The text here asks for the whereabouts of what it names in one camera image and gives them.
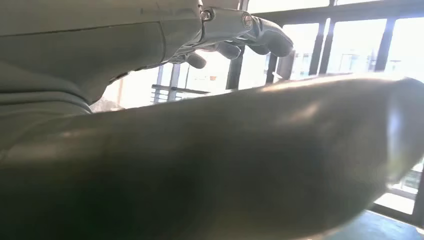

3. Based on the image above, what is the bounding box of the grey metal railing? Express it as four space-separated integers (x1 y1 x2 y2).
150 64 211 104

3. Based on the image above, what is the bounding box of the grey speckled mound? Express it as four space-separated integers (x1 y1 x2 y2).
90 97 124 114

